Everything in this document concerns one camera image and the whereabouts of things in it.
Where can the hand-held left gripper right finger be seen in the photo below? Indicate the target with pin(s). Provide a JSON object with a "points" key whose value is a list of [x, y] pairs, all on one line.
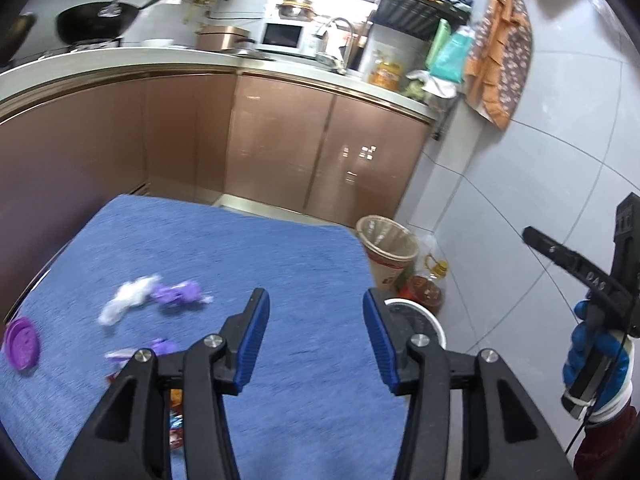
{"points": [[382, 340]]}

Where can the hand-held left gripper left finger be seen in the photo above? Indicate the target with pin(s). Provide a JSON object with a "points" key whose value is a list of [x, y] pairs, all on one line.
{"points": [[250, 340]]}

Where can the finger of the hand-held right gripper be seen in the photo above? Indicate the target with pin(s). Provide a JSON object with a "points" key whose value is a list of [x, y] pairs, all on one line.
{"points": [[550, 250]]}

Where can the white-rimmed bin with black bag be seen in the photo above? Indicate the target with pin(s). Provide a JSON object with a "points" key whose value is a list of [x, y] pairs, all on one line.
{"points": [[425, 317]]}

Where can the purple and white wrapper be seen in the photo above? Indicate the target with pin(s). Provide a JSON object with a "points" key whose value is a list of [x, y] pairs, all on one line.
{"points": [[160, 346]]}

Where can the cartoon print snack packet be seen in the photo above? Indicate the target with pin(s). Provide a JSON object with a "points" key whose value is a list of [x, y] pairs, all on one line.
{"points": [[176, 425]]}

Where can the white tissue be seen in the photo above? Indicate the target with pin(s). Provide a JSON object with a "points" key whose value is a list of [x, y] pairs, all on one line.
{"points": [[125, 300]]}

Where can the purple round lid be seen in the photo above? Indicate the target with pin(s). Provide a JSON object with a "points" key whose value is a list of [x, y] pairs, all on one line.
{"points": [[21, 344]]}

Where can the person's right forearm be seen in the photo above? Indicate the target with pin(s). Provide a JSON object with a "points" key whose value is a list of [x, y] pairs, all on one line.
{"points": [[610, 445]]}

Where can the person's right hand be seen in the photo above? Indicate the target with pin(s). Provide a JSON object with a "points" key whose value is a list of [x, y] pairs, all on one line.
{"points": [[612, 375]]}

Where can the cooking oil bottle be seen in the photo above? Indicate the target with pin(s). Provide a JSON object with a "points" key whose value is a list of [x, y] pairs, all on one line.
{"points": [[425, 292]]}

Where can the beige bin with clear bag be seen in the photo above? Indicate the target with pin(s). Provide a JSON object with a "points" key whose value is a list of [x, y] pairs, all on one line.
{"points": [[385, 270]]}

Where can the blue towel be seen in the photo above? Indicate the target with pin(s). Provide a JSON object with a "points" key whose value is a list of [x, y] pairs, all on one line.
{"points": [[280, 260]]}

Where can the orange floral apron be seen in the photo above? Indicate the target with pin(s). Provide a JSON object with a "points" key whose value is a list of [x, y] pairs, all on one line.
{"points": [[502, 60]]}

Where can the brown kitchen cabinet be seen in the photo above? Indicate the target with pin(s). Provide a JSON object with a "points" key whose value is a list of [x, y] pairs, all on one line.
{"points": [[280, 145]]}

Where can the white plastic bag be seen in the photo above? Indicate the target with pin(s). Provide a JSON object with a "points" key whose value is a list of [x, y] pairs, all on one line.
{"points": [[435, 85]]}

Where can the green plastic bag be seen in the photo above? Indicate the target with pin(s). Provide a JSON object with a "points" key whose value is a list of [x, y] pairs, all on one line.
{"points": [[450, 55]]}

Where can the black dish rack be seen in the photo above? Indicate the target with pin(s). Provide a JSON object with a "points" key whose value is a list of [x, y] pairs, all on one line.
{"points": [[415, 10]]}

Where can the wooden cutting board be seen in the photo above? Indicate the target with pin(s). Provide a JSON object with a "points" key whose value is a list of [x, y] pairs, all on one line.
{"points": [[361, 45]]}

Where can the copper cooking pot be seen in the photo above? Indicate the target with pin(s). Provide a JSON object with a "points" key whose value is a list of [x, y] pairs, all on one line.
{"points": [[222, 37]]}

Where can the white microwave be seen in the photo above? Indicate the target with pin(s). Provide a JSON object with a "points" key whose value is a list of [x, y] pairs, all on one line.
{"points": [[282, 36]]}

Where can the chrome faucet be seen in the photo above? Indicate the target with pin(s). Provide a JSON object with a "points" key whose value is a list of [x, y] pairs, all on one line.
{"points": [[340, 21]]}

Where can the metal pot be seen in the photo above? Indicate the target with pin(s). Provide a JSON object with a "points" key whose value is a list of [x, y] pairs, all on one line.
{"points": [[296, 8]]}

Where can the gas stove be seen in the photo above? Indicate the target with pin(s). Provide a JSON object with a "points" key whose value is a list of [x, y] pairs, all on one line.
{"points": [[75, 47]]}

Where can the black wok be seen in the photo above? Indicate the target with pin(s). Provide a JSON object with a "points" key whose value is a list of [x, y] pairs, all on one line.
{"points": [[95, 22]]}

